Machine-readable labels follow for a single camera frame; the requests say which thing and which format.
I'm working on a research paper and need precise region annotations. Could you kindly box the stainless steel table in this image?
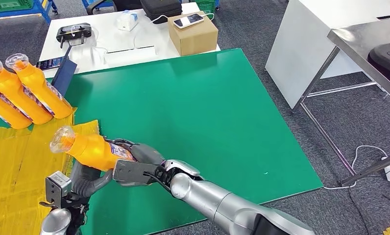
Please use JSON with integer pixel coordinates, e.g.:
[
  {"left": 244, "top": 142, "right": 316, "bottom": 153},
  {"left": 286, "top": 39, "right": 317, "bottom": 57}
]
[{"left": 292, "top": 16, "right": 390, "bottom": 188}]

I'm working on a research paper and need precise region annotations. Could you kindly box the white cabinet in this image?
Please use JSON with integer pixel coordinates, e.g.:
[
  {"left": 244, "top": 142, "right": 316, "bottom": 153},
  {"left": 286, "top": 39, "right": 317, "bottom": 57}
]
[{"left": 265, "top": 0, "right": 390, "bottom": 111}]

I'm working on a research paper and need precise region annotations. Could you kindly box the green table mat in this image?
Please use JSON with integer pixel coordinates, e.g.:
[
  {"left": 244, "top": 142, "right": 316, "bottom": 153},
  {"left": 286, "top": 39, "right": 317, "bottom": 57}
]
[{"left": 0, "top": 48, "right": 324, "bottom": 235}]

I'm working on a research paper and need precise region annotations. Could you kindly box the black office chair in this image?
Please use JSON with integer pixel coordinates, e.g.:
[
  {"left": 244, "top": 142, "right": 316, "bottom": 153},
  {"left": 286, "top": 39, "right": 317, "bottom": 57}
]
[{"left": 86, "top": 0, "right": 142, "bottom": 15}]

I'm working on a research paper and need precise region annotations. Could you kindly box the white smartphone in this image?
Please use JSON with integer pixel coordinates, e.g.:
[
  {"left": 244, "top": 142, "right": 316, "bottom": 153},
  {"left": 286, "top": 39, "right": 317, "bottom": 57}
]
[{"left": 172, "top": 13, "right": 205, "bottom": 29}]

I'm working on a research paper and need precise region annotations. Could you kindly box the black floor cable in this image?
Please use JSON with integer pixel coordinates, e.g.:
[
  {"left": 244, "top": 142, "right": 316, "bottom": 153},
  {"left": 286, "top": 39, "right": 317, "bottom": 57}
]
[{"left": 347, "top": 187, "right": 371, "bottom": 235}]

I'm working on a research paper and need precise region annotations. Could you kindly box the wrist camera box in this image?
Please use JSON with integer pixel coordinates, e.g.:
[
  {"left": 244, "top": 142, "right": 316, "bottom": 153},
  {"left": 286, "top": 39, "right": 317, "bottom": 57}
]
[
  {"left": 112, "top": 159, "right": 160, "bottom": 186},
  {"left": 45, "top": 171, "right": 73, "bottom": 208}
]

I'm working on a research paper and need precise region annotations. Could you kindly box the cardboard box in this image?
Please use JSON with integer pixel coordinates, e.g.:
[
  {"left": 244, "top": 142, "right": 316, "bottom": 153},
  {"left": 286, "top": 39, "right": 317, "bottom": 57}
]
[{"left": 168, "top": 11, "right": 219, "bottom": 57}]

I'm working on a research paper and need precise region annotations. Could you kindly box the green plastic crate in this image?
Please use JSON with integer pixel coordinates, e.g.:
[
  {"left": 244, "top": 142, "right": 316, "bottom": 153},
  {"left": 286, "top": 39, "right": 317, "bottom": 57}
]
[
  {"left": 195, "top": 0, "right": 220, "bottom": 14},
  {"left": 0, "top": 0, "right": 35, "bottom": 12}
]

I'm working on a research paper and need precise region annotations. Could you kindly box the white floor cable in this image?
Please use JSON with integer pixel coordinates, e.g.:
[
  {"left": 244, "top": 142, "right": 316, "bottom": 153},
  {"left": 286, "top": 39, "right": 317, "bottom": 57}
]
[{"left": 323, "top": 145, "right": 390, "bottom": 190}]

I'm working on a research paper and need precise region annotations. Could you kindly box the navy blue folded cover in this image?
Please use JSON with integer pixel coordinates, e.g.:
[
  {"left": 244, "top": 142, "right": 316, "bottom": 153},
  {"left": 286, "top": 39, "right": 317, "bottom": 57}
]
[{"left": 51, "top": 45, "right": 78, "bottom": 96}]

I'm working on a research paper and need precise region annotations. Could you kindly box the small white box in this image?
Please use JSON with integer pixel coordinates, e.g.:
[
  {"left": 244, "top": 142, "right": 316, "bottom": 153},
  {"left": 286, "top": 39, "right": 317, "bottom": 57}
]
[{"left": 116, "top": 9, "right": 139, "bottom": 32}]

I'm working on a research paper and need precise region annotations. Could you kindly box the black smartphone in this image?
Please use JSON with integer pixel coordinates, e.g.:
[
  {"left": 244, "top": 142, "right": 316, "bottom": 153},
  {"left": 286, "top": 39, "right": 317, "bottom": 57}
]
[{"left": 36, "top": 56, "right": 65, "bottom": 71}]

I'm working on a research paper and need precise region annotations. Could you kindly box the white charging cable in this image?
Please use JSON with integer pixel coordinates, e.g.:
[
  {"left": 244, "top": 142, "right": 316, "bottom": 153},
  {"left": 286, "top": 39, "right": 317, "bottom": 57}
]
[{"left": 150, "top": 13, "right": 215, "bottom": 25}]

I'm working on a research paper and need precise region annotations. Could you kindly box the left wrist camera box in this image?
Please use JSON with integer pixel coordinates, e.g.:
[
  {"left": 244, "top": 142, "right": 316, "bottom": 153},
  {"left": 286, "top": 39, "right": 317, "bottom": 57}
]
[{"left": 45, "top": 171, "right": 73, "bottom": 208}]

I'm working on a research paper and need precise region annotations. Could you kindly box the white table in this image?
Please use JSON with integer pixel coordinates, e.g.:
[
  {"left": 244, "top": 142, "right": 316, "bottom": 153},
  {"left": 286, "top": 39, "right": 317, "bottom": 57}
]
[{"left": 38, "top": 2, "right": 221, "bottom": 78}]

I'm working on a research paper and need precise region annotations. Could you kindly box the blue cart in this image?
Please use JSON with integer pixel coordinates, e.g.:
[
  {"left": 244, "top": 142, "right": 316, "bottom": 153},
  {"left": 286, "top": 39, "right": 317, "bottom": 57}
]
[{"left": 0, "top": 0, "right": 59, "bottom": 24}]

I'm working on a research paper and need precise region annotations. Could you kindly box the black chair seat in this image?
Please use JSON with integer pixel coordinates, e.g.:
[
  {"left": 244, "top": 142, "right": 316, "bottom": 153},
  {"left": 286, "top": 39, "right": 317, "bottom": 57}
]
[{"left": 367, "top": 42, "right": 390, "bottom": 92}]

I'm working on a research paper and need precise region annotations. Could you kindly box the blue cart frame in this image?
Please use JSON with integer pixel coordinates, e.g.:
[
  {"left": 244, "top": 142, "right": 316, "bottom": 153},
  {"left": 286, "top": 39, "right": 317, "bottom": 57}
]
[{"left": 81, "top": 0, "right": 113, "bottom": 8}]

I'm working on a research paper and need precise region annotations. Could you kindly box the black remote controller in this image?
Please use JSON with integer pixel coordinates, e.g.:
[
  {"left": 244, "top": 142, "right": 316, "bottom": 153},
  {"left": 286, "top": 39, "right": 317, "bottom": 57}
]
[{"left": 56, "top": 23, "right": 93, "bottom": 49}]

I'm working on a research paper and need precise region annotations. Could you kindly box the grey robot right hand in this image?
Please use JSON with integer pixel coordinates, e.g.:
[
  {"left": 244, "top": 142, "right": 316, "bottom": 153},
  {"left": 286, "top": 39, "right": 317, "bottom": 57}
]
[{"left": 105, "top": 139, "right": 166, "bottom": 188}]

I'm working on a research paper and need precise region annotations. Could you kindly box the orange detergent bottle clear cap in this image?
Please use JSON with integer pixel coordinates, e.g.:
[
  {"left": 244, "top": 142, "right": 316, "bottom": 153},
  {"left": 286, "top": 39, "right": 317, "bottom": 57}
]
[
  {"left": 0, "top": 58, "right": 54, "bottom": 125},
  {"left": 5, "top": 53, "right": 74, "bottom": 119},
  {"left": 0, "top": 77, "right": 33, "bottom": 130},
  {"left": 49, "top": 125, "right": 137, "bottom": 171}
]

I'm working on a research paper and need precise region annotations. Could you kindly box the black zipper case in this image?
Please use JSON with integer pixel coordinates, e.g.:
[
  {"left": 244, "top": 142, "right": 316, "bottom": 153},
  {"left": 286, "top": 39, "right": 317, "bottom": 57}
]
[{"left": 140, "top": 0, "right": 183, "bottom": 24}]

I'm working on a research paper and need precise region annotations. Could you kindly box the yellow tape patch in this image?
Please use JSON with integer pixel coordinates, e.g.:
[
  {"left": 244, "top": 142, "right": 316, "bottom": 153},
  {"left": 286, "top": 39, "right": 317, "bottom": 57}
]
[{"left": 0, "top": 108, "right": 100, "bottom": 235}]

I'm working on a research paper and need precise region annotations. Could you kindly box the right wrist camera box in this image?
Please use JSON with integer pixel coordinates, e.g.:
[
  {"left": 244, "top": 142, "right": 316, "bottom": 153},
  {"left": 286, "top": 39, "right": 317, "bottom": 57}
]
[{"left": 112, "top": 159, "right": 160, "bottom": 186}]

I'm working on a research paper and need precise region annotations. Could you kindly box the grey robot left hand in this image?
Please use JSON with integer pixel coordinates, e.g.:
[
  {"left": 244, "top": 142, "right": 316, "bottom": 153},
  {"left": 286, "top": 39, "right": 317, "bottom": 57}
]
[{"left": 70, "top": 160, "right": 114, "bottom": 199}]

